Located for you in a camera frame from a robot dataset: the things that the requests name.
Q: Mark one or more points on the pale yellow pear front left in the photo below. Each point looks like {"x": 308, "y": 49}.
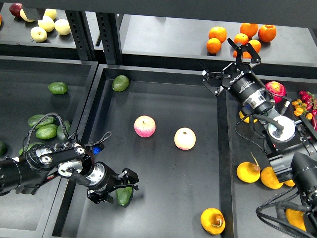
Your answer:
{"x": 38, "y": 34}

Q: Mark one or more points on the orange top middle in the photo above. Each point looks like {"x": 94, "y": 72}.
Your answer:
{"x": 249, "y": 29}

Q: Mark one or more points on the pink red apple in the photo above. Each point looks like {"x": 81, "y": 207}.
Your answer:
{"x": 144, "y": 126}

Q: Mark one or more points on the green avocado cluster top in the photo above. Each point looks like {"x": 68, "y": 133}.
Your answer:
{"x": 39, "y": 121}

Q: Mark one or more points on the green avocado cluster middle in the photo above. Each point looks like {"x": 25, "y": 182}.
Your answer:
{"x": 47, "y": 132}

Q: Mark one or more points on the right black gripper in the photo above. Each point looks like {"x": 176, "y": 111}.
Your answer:
{"x": 242, "y": 79}

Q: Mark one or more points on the pale yellow pear right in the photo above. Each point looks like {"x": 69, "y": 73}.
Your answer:
{"x": 62, "y": 27}

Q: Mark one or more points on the orange front bottom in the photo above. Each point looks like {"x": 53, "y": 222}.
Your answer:
{"x": 245, "y": 55}

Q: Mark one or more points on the pale yellow pink apple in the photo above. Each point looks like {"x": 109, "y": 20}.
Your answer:
{"x": 185, "y": 138}

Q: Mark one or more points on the black tray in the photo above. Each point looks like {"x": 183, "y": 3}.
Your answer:
{"x": 175, "y": 186}
{"x": 239, "y": 199}
{"x": 23, "y": 93}

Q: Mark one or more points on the avocado at left edge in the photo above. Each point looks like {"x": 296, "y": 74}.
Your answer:
{"x": 3, "y": 148}

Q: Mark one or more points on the green avocado tray corner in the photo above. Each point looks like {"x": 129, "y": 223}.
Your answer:
{"x": 120, "y": 83}

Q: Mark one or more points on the yellow pear in center tray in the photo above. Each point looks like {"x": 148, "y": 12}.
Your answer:
{"x": 213, "y": 221}

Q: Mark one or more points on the yellow pear middle right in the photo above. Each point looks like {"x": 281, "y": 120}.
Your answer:
{"x": 269, "y": 178}

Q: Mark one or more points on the center black tray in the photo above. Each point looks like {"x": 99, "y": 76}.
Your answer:
{"x": 175, "y": 186}

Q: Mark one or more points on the green avocado left tray top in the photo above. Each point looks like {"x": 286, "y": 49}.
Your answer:
{"x": 58, "y": 88}

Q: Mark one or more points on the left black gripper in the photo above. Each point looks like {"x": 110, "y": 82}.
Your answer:
{"x": 103, "y": 180}

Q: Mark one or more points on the pale yellow pear middle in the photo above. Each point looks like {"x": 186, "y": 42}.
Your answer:
{"x": 46, "y": 23}

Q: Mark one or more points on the orange top right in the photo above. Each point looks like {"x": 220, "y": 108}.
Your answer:
{"x": 267, "y": 33}

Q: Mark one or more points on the red apple right tray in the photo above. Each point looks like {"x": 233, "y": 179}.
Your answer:
{"x": 277, "y": 89}

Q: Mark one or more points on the red chili pepper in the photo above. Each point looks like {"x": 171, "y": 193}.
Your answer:
{"x": 314, "y": 123}

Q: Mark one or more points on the pale yellow pear back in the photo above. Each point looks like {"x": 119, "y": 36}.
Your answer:
{"x": 52, "y": 13}

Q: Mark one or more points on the cherry tomato bunch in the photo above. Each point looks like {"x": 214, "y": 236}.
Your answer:
{"x": 305, "y": 105}

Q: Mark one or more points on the black perforated shelf post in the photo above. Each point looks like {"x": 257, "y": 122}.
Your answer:
{"x": 108, "y": 33}

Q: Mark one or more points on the yellow pear bottom right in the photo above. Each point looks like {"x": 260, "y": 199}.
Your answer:
{"x": 296, "y": 218}

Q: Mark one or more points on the pale yellow pear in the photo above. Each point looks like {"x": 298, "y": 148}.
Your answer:
{"x": 62, "y": 27}
{"x": 38, "y": 34}
{"x": 46, "y": 23}
{"x": 52, "y": 13}

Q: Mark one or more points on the orange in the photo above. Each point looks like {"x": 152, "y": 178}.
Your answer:
{"x": 249, "y": 29}
{"x": 213, "y": 45}
{"x": 245, "y": 55}
{"x": 256, "y": 45}
{"x": 267, "y": 33}
{"x": 218, "y": 32}

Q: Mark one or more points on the orange far left lower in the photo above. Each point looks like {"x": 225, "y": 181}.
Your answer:
{"x": 213, "y": 45}

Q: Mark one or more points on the dark green avocado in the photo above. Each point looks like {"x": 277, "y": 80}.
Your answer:
{"x": 123, "y": 195}

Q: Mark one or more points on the left black tray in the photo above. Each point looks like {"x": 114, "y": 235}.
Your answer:
{"x": 23, "y": 93}

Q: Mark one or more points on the orange far left upper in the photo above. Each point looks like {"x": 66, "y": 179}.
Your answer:
{"x": 218, "y": 32}

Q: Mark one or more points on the right black tray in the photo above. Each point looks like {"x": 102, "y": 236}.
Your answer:
{"x": 239, "y": 199}

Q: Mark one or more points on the orange right lower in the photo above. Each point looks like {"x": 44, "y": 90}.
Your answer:
{"x": 256, "y": 45}

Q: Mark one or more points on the green avocado cluster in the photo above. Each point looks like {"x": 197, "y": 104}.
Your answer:
{"x": 47, "y": 132}
{"x": 31, "y": 146}
{"x": 39, "y": 121}

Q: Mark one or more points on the green avocado cluster bottom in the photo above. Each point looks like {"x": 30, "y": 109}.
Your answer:
{"x": 31, "y": 146}

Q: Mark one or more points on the small yellow pear behind arm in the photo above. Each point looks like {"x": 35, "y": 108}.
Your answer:
{"x": 289, "y": 183}

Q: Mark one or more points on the yellow pear with stem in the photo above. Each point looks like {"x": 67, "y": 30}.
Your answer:
{"x": 249, "y": 172}

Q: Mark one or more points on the yellow pear upper right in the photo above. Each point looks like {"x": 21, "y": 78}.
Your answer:
{"x": 242, "y": 116}

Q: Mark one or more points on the dark avocado cluster right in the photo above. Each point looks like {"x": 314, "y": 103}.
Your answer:
{"x": 60, "y": 134}

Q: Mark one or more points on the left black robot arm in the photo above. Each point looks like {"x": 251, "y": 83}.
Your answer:
{"x": 71, "y": 160}

